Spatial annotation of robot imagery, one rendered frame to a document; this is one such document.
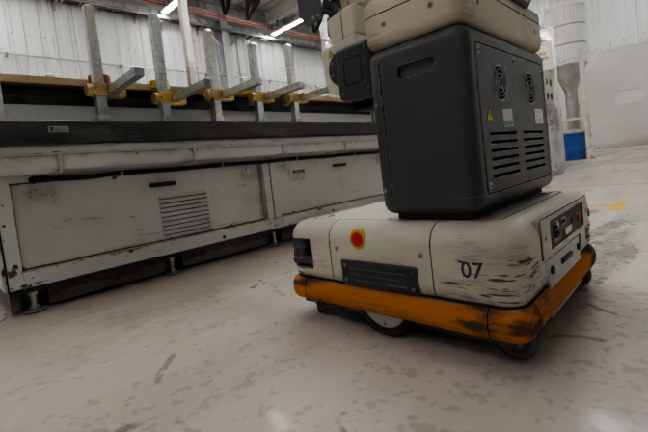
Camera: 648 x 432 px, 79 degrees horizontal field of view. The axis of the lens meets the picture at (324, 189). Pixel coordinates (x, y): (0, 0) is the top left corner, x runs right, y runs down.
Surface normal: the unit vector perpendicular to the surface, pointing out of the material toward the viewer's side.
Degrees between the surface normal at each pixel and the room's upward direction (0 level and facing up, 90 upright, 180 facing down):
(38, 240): 90
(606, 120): 90
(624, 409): 0
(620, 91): 90
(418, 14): 90
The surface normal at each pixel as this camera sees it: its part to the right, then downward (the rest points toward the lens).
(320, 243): -0.69, 0.11
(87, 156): 0.71, -0.04
